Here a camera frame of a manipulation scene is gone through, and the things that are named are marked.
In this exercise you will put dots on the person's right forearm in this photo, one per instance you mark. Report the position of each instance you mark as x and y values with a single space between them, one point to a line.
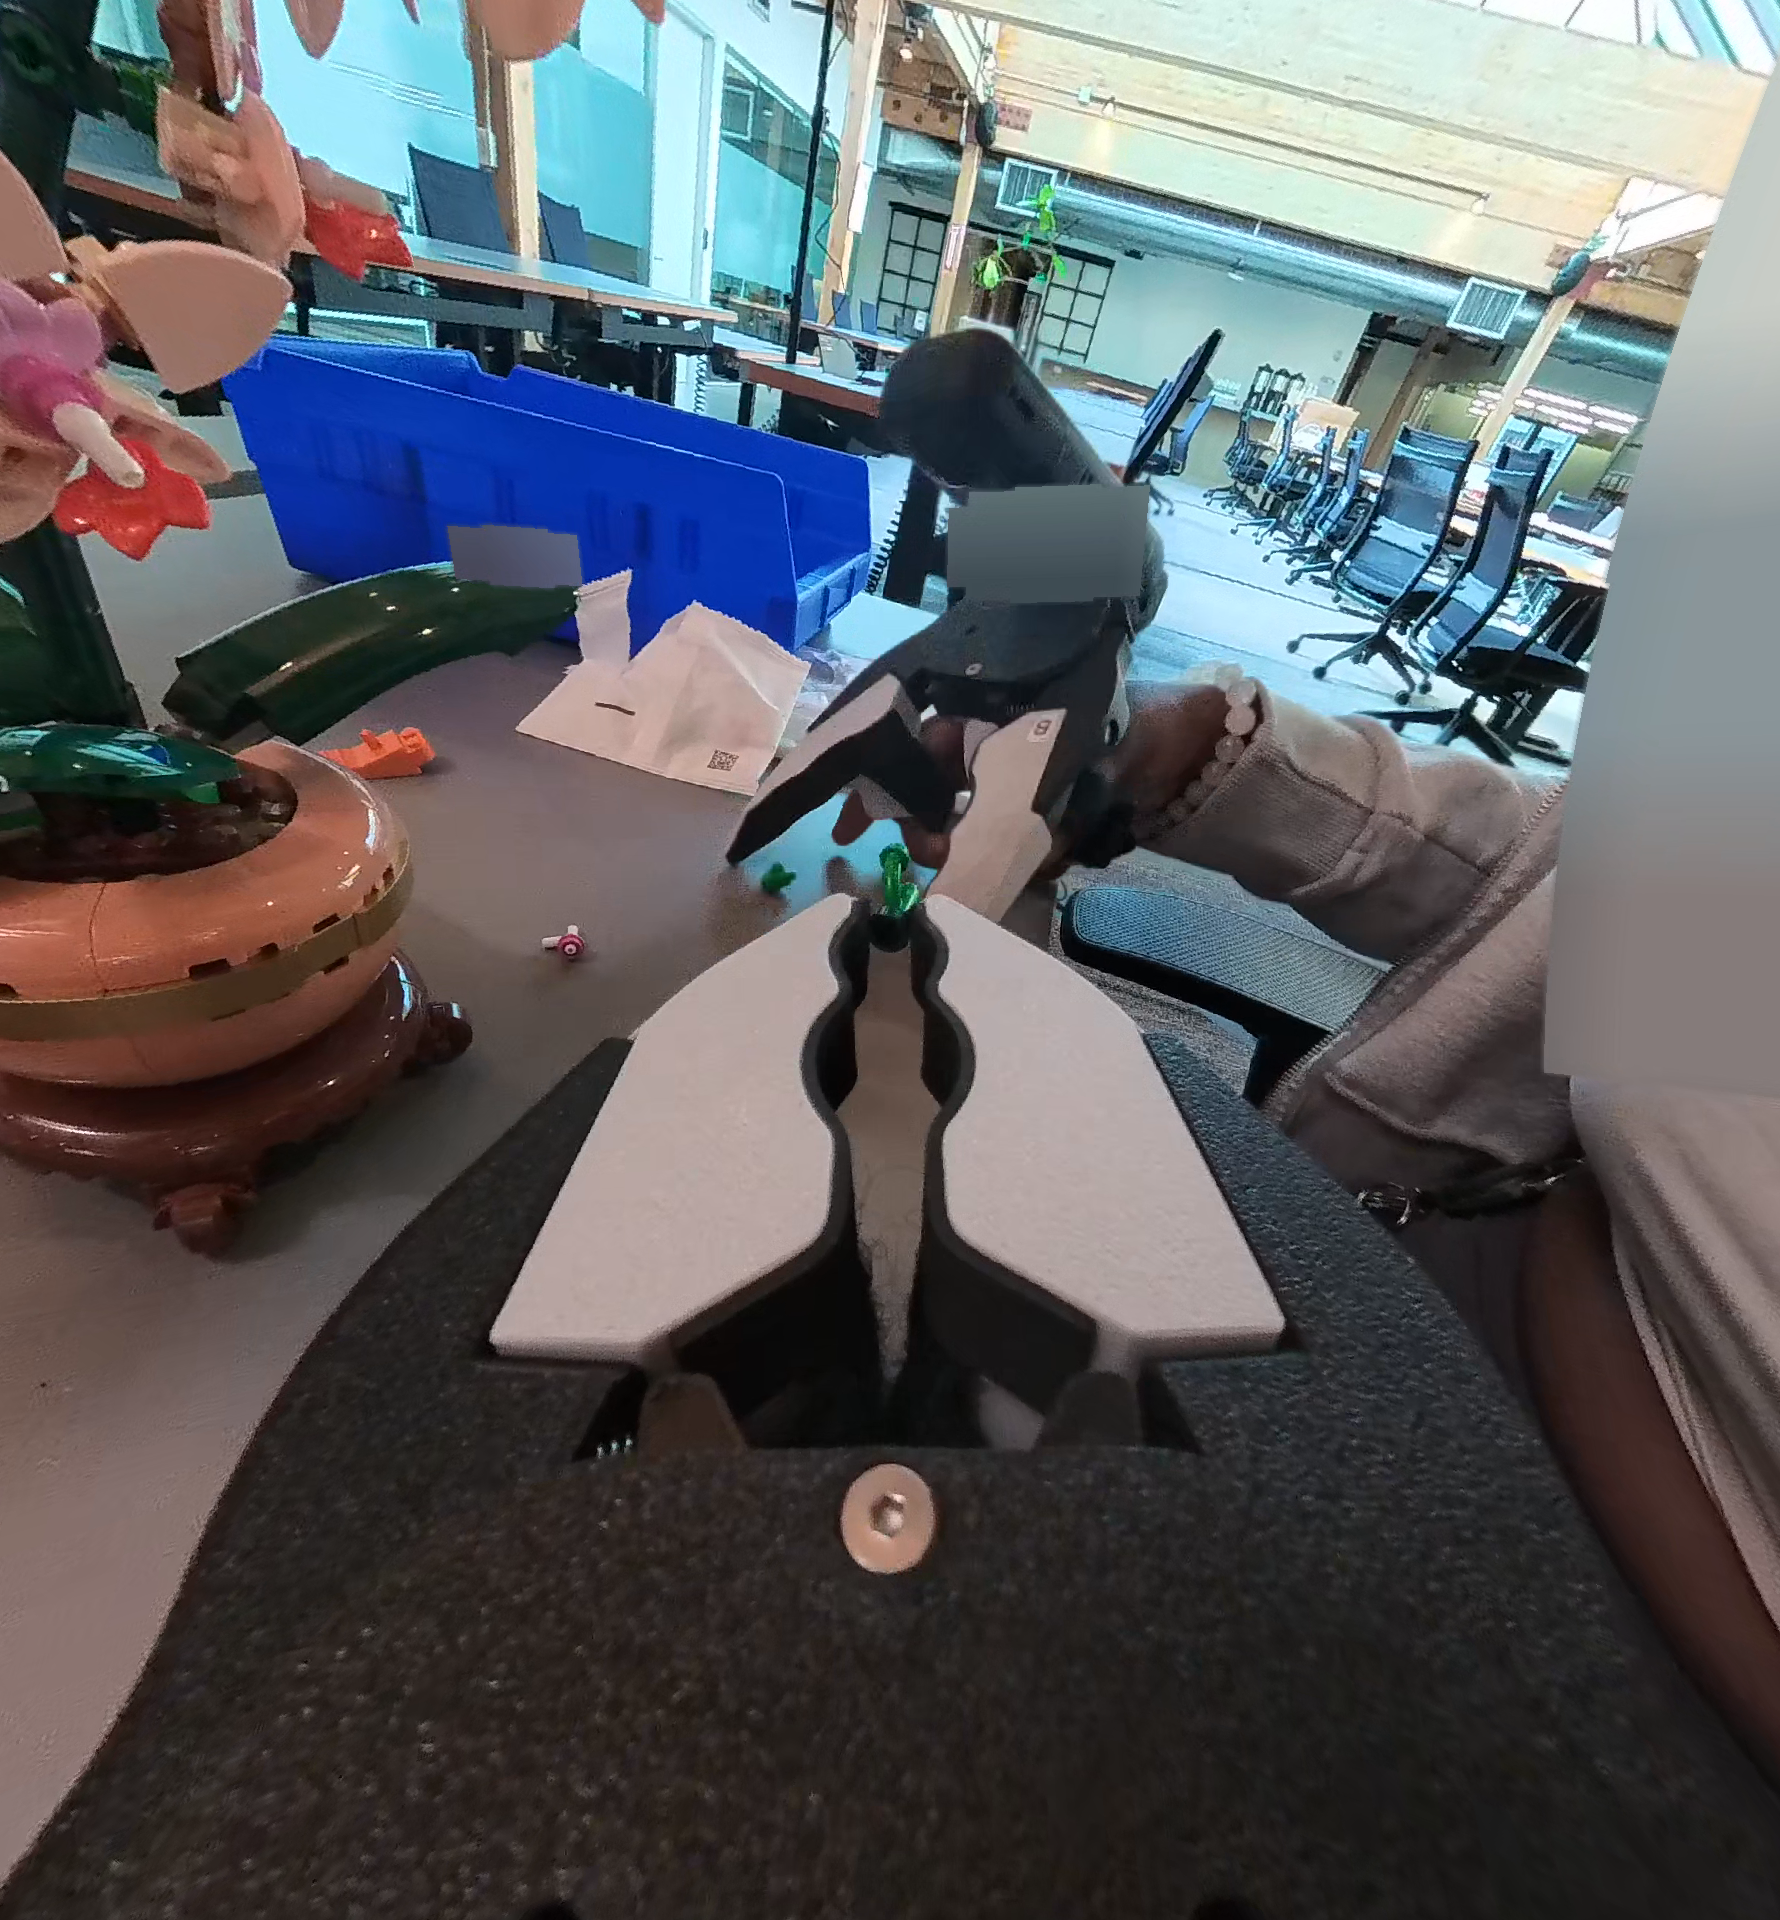
1373 810

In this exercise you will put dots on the long wooden office desk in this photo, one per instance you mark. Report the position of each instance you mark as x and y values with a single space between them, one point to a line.
559 287

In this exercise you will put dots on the green brick stem piece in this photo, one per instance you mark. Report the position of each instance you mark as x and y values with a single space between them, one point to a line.
899 885

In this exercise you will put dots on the large blue plastic bin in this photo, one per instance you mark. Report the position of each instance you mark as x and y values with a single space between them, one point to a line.
606 497

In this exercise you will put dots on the person's own body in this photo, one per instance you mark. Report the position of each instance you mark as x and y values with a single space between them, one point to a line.
1729 1275

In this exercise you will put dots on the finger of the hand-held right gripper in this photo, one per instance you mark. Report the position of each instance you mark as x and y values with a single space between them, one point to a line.
828 763
1011 810

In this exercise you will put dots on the orange brick separator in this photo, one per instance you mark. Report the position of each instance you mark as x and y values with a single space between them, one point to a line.
380 752

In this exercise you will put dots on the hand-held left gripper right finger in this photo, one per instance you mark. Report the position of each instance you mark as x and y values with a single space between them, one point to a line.
1097 1171

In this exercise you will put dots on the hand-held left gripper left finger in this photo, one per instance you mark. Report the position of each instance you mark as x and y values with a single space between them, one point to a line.
681 1171

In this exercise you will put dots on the plain white paper bag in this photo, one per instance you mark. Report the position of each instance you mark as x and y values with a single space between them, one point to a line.
681 704

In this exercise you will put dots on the hanging green plant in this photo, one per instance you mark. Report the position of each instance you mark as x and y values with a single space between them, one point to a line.
1033 246

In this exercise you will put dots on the person's right hand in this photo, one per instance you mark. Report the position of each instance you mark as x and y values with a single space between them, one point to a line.
1167 758

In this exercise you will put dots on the teal chair armrest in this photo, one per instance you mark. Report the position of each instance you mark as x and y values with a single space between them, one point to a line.
1206 947

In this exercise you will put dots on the grey desk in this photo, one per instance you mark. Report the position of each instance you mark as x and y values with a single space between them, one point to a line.
456 900

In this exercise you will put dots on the row of black office chairs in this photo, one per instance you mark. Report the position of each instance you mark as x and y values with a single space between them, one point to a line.
1492 599

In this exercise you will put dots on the black computer monitor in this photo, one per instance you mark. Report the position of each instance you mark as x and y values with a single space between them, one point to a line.
1184 409

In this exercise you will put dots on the toy brick orchid plant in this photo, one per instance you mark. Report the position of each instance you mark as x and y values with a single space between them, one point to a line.
154 929

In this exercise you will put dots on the small pink white brick piece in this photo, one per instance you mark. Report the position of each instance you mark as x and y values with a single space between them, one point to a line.
569 947

